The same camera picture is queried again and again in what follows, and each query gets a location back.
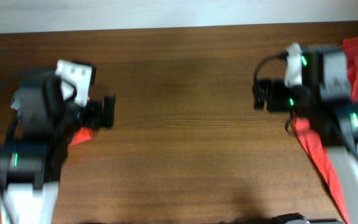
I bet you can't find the light blue t-shirt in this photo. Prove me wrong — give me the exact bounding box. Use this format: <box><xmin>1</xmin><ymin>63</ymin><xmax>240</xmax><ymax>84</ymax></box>
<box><xmin>11</xmin><ymin>98</ymin><xmax>21</xmax><ymax>111</ymax></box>

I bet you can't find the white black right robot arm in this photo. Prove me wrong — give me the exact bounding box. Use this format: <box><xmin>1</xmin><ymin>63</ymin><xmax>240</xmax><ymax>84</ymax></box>
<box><xmin>253</xmin><ymin>79</ymin><xmax>358</xmax><ymax>223</ymax></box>

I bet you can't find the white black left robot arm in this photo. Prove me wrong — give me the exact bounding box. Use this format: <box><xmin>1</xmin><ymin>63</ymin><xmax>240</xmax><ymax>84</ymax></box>
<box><xmin>0</xmin><ymin>75</ymin><xmax>116</xmax><ymax>223</ymax></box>

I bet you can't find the folded red shirt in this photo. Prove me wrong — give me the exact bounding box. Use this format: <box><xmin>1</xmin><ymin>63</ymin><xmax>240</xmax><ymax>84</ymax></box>
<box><xmin>69</xmin><ymin>128</ymin><xmax>93</xmax><ymax>146</ymax></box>

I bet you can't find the red printed t-shirt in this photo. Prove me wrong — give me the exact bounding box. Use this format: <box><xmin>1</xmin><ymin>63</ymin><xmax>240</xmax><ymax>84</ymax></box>
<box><xmin>284</xmin><ymin>38</ymin><xmax>358</xmax><ymax>223</ymax></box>

